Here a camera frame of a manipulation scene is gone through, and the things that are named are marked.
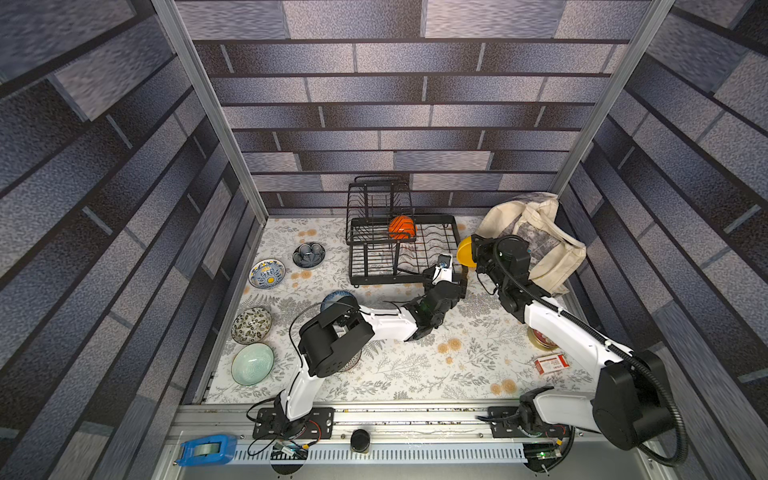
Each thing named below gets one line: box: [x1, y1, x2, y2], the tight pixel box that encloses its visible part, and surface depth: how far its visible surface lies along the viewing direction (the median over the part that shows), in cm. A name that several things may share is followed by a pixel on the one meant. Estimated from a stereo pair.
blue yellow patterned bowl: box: [248, 258, 287, 289], surface depth 102 cm
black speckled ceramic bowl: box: [231, 306, 272, 345], surface depth 91 cm
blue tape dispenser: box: [176, 435, 237, 467], surface depth 68 cm
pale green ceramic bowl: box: [231, 342, 275, 386], surface depth 83 cm
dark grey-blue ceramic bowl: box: [292, 242, 326, 269], surface depth 106 cm
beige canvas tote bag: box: [476, 192, 587, 295], surface depth 99 cm
